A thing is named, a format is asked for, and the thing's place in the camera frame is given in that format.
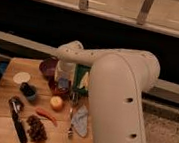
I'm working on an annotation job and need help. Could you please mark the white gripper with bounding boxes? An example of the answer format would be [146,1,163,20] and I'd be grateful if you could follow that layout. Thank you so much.
[55,61,76,91]

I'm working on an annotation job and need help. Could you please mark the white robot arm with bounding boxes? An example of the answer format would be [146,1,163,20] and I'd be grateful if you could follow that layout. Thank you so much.
[55,41,160,143]

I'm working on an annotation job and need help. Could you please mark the dark red bowl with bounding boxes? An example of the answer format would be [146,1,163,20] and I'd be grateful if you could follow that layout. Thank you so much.
[39,57,58,78]

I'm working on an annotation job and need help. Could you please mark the green sponge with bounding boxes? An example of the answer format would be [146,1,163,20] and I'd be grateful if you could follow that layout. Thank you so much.
[73,64,90,95]

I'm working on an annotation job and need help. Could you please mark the red plate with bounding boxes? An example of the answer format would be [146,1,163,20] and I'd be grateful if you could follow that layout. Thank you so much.
[48,78,71,100]

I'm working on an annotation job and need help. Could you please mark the metal fork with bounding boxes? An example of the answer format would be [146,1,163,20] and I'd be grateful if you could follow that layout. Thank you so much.
[67,92,77,139]

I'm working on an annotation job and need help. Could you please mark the yellow apple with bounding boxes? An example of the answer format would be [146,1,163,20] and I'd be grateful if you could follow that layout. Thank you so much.
[50,96,64,111]

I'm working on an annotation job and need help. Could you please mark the white round lid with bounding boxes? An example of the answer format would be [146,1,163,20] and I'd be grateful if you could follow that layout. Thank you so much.
[13,72,31,84]

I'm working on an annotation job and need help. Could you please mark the red chili pepper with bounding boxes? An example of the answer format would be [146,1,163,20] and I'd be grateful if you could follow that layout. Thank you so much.
[35,108,58,127]

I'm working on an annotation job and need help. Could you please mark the light blue cloth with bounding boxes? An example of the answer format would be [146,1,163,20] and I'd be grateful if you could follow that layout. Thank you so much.
[71,105,89,138]

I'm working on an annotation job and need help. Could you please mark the brown grape bunch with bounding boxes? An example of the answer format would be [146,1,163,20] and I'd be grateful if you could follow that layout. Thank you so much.
[27,115,47,143]

